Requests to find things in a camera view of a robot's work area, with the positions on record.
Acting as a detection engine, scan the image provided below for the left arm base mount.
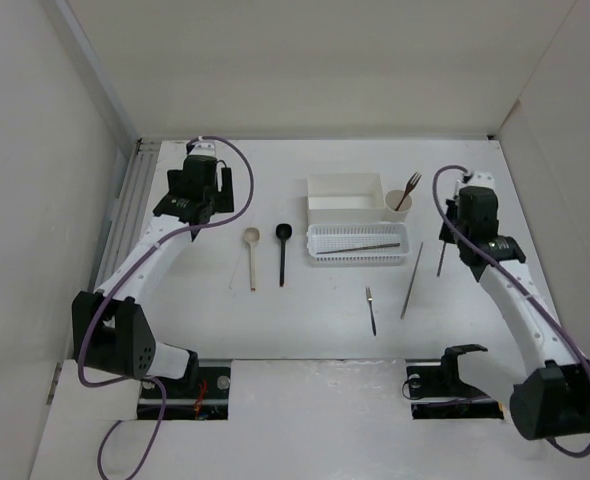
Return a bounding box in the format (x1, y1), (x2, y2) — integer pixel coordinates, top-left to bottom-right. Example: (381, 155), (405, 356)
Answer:
(136, 360), (232, 421)

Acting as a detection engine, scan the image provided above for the white perforated basket tray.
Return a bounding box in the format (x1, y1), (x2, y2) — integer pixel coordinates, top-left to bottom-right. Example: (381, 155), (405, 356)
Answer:
(307, 222), (411, 267)

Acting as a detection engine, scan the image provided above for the black spoon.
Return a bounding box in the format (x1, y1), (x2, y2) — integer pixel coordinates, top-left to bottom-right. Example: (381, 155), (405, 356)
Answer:
(275, 223), (293, 287)

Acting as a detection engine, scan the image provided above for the white square box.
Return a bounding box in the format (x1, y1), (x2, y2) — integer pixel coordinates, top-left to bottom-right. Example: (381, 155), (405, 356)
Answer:
(307, 173), (386, 225)

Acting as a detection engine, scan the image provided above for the white paper cup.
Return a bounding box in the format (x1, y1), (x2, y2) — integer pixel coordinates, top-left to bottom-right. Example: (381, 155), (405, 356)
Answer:
(383, 190), (413, 223)

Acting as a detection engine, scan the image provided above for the black chopstick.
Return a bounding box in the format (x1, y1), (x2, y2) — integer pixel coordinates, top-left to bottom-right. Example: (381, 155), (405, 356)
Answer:
(324, 242), (401, 254)
(316, 245), (382, 255)

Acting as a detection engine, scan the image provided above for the small metal fork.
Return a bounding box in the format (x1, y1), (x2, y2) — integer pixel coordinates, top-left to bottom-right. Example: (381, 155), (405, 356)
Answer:
(365, 286), (377, 336)

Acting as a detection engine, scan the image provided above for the aluminium rail frame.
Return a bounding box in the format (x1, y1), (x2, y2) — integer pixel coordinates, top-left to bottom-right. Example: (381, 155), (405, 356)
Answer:
(41, 1), (160, 290)

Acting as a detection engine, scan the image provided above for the brown wooden fork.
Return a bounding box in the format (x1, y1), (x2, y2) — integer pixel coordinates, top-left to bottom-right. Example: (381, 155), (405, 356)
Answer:
(395, 172), (422, 211)

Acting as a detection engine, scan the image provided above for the beige wooden spoon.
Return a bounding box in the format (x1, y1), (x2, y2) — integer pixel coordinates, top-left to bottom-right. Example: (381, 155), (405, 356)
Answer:
(243, 227), (260, 292)

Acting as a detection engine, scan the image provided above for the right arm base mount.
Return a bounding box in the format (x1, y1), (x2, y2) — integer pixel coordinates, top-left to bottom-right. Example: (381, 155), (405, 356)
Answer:
(401, 344), (504, 420)

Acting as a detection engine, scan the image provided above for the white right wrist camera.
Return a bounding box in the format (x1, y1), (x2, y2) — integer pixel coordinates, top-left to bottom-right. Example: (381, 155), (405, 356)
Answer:
(461, 170), (495, 190)

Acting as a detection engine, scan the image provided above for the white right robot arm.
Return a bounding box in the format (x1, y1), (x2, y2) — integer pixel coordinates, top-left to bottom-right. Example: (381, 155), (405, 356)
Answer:
(438, 180), (590, 441)

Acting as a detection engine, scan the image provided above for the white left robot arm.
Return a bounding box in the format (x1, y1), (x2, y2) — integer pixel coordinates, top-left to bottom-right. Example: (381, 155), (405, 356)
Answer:
(72, 142), (238, 397)

